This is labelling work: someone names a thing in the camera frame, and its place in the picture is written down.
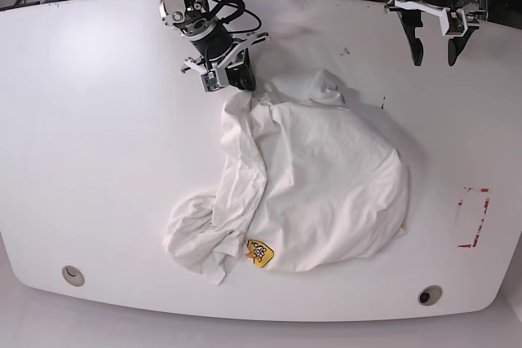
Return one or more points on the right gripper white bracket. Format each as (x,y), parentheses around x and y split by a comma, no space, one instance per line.
(232,68)

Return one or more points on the white t-shirt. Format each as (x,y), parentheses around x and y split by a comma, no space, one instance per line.
(305,182)

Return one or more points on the left table grommet hole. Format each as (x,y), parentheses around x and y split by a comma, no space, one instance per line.
(73,276)

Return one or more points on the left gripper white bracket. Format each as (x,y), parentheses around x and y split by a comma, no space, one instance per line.
(411,19)

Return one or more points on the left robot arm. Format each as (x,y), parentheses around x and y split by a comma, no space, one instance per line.
(442,3)

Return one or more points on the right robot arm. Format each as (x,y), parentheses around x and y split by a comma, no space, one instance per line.
(204,23)

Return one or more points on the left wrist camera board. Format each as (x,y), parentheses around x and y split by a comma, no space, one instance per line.
(457,25)

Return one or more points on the table grommet hole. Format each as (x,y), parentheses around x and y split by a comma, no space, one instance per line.
(430,295)
(73,276)

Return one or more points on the red tape rectangle marking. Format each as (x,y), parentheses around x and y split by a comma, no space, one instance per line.
(471,213)

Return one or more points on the right table grommet hole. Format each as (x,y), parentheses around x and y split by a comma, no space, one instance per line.
(430,295)

